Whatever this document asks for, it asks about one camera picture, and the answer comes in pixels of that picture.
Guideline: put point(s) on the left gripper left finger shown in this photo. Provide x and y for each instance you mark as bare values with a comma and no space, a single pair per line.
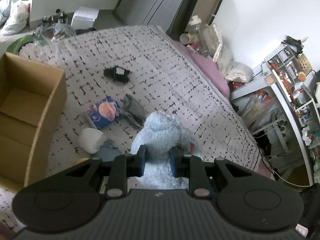
124,167

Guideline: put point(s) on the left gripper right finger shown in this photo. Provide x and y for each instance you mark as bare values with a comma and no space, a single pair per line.
190,167

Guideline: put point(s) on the light blue plush toy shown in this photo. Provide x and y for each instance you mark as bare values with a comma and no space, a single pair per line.
162,132

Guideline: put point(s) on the white soft roll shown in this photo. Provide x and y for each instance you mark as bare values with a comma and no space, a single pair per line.
91,140

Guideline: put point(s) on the blue tissue pack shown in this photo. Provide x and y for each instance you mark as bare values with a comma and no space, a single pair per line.
103,113

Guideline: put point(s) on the black fuzzy item white tag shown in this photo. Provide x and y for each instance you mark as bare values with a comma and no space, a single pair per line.
118,74

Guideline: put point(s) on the blue-grey cloth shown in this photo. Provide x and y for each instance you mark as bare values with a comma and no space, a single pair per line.
108,151

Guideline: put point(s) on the white black patterned bedspread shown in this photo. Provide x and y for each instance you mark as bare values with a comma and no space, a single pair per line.
163,77

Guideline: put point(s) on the pink pillow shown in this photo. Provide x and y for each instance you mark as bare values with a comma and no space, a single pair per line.
209,69

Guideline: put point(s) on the brown cardboard box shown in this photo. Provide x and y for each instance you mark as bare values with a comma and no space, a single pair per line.
33,96

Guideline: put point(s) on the paper cup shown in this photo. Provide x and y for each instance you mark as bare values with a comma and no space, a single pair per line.
186,38

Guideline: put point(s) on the clear plastic bottle white cap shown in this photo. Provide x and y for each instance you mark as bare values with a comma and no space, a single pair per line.
196,28

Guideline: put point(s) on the white desk shelf unit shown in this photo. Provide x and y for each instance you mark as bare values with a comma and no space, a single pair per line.
281,113

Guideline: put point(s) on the silver box on floor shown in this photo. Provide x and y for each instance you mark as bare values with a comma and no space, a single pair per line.
84,18

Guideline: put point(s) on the clear plastic bag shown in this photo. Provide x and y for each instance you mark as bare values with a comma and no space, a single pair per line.
46,34

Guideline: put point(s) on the green leaf-shaped mat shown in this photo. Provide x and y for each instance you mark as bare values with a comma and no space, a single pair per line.
17,45

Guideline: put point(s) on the grey door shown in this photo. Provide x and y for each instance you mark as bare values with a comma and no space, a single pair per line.
168,14

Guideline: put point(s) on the white plastic bag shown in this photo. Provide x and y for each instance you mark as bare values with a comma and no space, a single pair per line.
17,20

